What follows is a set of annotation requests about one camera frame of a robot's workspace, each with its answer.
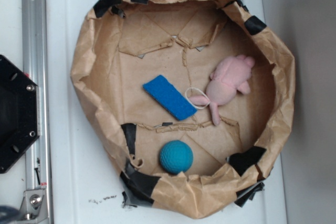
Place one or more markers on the blue dimpled ball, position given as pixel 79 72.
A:
pixel 176 156

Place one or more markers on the blue rectangular sponge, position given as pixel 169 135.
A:
pixel 162 91

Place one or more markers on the white rubber band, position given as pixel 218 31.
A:
pixel 193 89

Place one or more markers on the brown paper bag bin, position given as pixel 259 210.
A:
pixel 124 44

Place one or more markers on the pink plush toy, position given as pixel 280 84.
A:
pixel 230 76

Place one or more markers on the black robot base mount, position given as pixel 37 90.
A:
pixel 19 117

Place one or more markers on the aluminium extrusion rail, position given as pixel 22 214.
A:
pixel 37 157

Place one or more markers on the metal corner bracket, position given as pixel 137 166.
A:
pixel 34 207

